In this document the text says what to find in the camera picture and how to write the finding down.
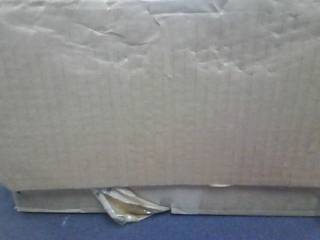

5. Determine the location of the peeling clear packing tape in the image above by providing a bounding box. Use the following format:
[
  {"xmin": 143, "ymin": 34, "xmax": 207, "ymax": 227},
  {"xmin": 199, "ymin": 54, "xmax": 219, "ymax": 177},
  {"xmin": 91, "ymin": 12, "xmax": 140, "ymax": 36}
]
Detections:
[{"xmin": 91, "ymin": 187, "xmax": 171, "ymax": 225}]

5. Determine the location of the large torn cardboard box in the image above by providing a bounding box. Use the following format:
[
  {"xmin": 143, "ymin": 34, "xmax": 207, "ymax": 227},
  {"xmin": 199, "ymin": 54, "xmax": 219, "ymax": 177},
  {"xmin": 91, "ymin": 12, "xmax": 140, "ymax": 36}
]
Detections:
[{"xmin": 0, "ymin": 0, "xmax": 320, "ymax": 216}]

